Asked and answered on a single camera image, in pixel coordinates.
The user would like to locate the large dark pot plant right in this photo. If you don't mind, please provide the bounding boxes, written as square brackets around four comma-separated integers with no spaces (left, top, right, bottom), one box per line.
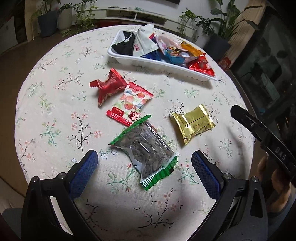
[204,1,262,62]

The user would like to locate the small green plant right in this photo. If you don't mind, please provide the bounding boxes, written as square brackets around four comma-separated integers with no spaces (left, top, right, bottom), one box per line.
[177,9,215,43]

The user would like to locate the light blue cartoon packet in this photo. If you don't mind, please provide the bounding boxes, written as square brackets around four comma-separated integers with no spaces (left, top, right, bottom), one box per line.
[165,46,191,65]

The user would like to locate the black wall television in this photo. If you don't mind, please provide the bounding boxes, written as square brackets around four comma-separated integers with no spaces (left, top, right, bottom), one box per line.
[166,0,181,4]

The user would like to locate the orange yellow snack bar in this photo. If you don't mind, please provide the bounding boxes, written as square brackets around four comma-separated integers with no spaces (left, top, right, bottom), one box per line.
[180,41,204,57]

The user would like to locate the white plastic tray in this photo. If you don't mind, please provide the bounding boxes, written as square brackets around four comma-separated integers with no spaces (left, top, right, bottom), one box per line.
[107,30,218,82]

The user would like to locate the black snack packet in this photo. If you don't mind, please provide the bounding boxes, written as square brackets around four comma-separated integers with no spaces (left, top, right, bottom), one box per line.
[111,31,135,56]

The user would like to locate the gold snack packet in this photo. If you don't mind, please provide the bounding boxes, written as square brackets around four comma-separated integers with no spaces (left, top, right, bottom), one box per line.
[169,104,215,145]

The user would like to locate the trailing green plant left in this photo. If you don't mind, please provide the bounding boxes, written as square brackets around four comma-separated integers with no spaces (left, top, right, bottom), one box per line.
[58,1,97,37]

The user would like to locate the red bag on floor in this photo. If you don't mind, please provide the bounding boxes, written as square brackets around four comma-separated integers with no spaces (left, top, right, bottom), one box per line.
[218,57,231,72]

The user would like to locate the dark grey plant pot left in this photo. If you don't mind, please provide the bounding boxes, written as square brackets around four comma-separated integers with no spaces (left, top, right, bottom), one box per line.
[38,10,58,38]

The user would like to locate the person's right hand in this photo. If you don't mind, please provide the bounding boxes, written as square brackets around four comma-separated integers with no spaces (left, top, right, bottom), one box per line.
[257,156,291,213]

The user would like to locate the white tv console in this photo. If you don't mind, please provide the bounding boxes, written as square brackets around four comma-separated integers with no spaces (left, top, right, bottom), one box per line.
[78,6,197,35]

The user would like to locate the blue cookie packet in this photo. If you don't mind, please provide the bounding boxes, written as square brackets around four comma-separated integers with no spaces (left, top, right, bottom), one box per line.
[141,50,164,61]

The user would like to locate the strawberry candy packet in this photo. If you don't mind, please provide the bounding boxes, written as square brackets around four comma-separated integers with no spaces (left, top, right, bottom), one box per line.
[106,82,154,126]

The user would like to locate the red snack packet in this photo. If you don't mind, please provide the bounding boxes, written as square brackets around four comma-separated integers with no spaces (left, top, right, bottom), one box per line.
[89,68,127,106]
[188,54,215,77]

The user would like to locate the green-edged seed packet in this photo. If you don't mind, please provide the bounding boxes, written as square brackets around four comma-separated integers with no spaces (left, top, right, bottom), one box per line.
[109,114,178,191]

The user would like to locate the red snack packet in tray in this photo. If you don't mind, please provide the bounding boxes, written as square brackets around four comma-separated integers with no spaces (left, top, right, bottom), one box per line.
[188,54,215,77]

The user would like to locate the white plant pot left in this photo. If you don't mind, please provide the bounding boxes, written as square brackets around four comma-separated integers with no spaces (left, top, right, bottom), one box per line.
[58,8,72,31]

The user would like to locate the pale pink snack packet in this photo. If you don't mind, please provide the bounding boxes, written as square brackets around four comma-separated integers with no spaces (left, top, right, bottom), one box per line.
[155,35,181,55]

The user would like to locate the white green snack packet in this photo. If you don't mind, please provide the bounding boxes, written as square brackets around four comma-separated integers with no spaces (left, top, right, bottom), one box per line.
[133,24,158,57]

